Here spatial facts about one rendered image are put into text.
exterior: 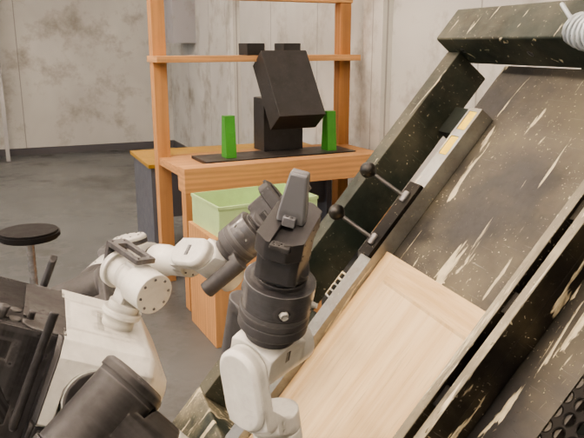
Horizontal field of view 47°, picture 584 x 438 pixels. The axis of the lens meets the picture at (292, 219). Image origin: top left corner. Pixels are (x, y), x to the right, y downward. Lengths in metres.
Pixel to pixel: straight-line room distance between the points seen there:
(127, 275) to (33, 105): 10.99
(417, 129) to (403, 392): 0.77
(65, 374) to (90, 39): 11.16
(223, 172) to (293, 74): 0.97
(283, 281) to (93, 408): 0.31
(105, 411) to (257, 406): 0.20
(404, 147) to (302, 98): 3.21
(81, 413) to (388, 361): 0.64
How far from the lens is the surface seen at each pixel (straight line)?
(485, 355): 1.11
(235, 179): 4.60
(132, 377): 0.91
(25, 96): 12.01
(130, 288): 1.07
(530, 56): 1.63
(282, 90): 4.93
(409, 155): 1.79
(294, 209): 0.76
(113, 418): 0.91
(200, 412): 1.77
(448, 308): 1.30
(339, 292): 1.55
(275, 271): 0.76
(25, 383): 1.03
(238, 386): 0.85
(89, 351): 1.03
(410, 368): 1.30
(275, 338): 0.81
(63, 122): 12.08
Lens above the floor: 1.78
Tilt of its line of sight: 14 degrees down
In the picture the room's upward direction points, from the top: straight up
